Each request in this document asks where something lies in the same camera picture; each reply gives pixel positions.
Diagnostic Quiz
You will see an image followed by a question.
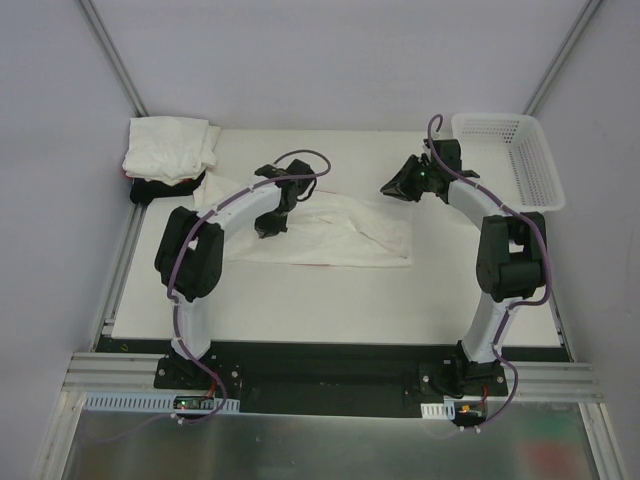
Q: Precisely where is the white t shirt red print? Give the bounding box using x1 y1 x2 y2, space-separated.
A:
224 191 412 268

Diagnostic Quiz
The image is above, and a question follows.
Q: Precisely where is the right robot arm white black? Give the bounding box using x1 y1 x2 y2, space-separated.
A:
380 140 548 395

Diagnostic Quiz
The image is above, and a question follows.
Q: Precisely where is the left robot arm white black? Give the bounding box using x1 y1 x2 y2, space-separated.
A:
154 159 319 389

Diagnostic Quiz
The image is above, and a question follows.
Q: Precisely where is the white plastic basket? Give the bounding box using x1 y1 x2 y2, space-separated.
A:
451 113 565 212

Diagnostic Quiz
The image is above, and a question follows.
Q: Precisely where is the folded white t shirt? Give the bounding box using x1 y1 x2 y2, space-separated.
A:
122 116 221 186

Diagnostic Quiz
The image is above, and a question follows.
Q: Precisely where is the folded black t shirt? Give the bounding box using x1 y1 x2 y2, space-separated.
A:
129 173 205 206

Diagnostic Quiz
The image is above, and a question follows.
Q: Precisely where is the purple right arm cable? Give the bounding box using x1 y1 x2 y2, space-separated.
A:
426 114 554 424

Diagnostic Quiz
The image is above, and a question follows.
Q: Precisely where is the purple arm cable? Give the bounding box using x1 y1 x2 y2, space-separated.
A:
164 149 333 401
426 114 554 424

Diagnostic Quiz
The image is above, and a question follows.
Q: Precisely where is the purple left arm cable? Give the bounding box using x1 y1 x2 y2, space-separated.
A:
164 149 333 401

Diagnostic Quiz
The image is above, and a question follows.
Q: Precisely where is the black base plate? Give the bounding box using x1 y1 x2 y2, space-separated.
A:
152 339 510 416

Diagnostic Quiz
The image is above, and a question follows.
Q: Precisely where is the aluminium side rail right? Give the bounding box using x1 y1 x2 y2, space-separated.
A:
548 294 575 362

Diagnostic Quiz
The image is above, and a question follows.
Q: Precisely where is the white slotted cable duct left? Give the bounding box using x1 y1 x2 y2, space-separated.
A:
85 392 240 415

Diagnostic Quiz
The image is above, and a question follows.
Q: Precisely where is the white slotted cable duct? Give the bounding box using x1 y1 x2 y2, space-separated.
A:
85 392 240 415
419 400 487 421

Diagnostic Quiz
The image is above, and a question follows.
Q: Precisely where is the white slotted cable duct right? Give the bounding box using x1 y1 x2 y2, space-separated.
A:
419 400 487 421

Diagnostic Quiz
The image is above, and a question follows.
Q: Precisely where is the aluminium front rail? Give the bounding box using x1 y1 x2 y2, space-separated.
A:
63 353 604 403

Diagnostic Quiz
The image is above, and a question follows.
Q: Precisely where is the aluminium frame post right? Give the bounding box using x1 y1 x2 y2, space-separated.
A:
521 0 606 117

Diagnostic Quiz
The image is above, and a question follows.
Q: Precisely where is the aluminium frame post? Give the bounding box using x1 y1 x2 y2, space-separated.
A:
521 0 606 117
75 0 148 118

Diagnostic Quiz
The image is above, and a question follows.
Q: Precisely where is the aluminium frame post left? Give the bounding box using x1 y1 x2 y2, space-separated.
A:
75 0 148 118

